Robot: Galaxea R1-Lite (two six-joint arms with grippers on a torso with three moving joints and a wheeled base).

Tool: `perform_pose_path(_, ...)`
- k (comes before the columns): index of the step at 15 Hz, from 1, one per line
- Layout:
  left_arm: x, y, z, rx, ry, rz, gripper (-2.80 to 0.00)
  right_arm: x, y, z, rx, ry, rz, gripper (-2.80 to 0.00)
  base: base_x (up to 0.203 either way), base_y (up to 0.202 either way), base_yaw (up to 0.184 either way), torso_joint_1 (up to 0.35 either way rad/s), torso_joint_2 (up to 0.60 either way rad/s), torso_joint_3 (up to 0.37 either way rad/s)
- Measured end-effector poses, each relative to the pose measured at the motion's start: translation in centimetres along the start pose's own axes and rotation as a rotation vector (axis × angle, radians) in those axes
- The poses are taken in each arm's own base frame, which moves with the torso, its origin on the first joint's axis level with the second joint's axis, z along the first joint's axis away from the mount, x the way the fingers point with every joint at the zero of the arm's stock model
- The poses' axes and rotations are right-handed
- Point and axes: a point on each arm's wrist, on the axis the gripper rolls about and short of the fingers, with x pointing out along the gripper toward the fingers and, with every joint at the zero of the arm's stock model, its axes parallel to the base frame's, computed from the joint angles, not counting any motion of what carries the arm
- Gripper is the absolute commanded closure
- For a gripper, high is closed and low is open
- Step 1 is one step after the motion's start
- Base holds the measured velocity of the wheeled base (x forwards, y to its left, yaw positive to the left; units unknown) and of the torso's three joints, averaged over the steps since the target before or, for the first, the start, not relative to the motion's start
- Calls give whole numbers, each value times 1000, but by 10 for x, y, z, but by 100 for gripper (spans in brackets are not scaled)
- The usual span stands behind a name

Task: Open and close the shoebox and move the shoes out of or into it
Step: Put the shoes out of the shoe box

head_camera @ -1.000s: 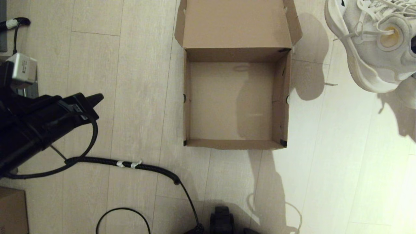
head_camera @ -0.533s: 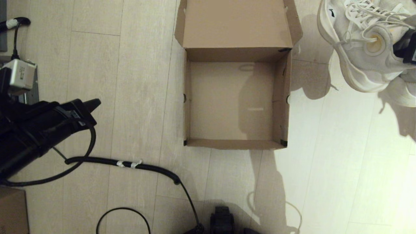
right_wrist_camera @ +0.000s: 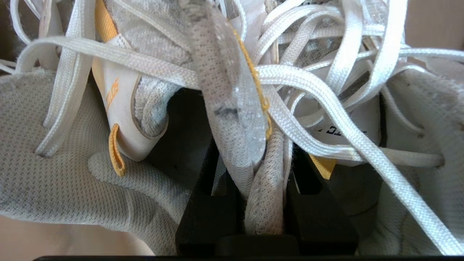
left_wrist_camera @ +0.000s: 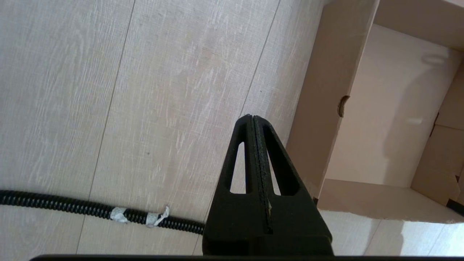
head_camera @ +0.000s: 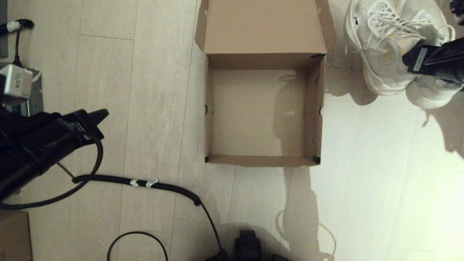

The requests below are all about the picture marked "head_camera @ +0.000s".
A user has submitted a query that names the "white lace-up sneaker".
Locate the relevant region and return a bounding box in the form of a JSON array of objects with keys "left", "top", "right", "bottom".
[
  {"left": 401, "top": 0, "right": 464, "bottom": 109},
  {"left": 344, "top": 0, "right": 430, "bottom": 96}
]

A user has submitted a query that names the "grey power supply unit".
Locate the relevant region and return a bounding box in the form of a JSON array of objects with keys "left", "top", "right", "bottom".
[{"left": 16, "top": 67, "right": 43, "bottom": 117}]

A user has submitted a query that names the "black power cable white tape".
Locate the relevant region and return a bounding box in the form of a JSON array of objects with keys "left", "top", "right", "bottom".
[{"left": 0, "top": 19, "right": 35, "bottom": 69}]

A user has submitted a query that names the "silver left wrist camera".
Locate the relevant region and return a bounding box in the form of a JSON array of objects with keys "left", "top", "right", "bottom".
[{"left": 0, "top": 65, "right": 33, "bottom": 99}]

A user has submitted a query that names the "plain brown cardboard carton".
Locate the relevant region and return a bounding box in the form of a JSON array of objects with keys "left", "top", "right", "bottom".
[{"left": 0, "top": 210, "right": 31, "bottom": 261}]

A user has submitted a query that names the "thin white floor cable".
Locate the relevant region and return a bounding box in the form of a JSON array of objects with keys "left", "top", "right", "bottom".
[{"left": 277, "top": 210, "right": 336, "bottom": 261}]

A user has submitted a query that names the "black corrugated floor cable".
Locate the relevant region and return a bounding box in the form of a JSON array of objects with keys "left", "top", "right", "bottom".
[{"left": 56, "top": 162, "right": 228, "bottom": 261}]

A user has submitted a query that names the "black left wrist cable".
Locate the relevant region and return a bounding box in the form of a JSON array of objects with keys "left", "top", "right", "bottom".
[{"left": 0, "top": 136, "right": 104, "bottom": 211}]

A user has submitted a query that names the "white tape wrap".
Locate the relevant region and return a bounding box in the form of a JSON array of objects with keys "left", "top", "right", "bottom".
[{"left": 130, "top": 178, "right": 159, "bottom": 189}]

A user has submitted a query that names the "thin black looped cable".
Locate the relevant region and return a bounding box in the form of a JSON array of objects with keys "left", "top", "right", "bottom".
[{"left": 107, "top": 231, "right": 169, "bottom": 261}]

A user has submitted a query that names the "brown cardboard shoe box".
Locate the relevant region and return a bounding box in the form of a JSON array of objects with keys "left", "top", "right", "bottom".
[{"left": 195, "top": 0, "right": 327, "bottom": 168}]

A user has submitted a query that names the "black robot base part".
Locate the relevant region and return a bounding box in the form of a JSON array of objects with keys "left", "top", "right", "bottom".
[{"left": 234, "top": 229, "right": 262, "bottom": 261}]

